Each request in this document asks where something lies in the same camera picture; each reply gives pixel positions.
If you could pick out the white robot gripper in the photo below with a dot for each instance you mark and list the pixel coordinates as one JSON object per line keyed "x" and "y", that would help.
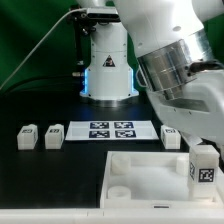
{"x": 199, "y": 113}

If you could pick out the white square table top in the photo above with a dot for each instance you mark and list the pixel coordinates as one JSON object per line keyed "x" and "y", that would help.
{"x": 152, "y": 180}

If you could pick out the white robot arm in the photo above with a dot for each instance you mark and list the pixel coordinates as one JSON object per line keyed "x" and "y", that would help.
{"x": 169, "y": 40}

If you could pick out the white sheet with fiducial tags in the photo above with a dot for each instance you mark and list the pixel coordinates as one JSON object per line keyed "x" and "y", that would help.
{"x": 111, "y": 130}

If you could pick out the black camera on stand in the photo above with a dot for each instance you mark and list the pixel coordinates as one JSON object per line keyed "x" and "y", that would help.
{"x": 84, "y": 23}

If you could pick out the white front table edge rail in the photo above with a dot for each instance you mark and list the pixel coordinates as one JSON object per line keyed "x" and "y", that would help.
{"x": 111, "y": 216}

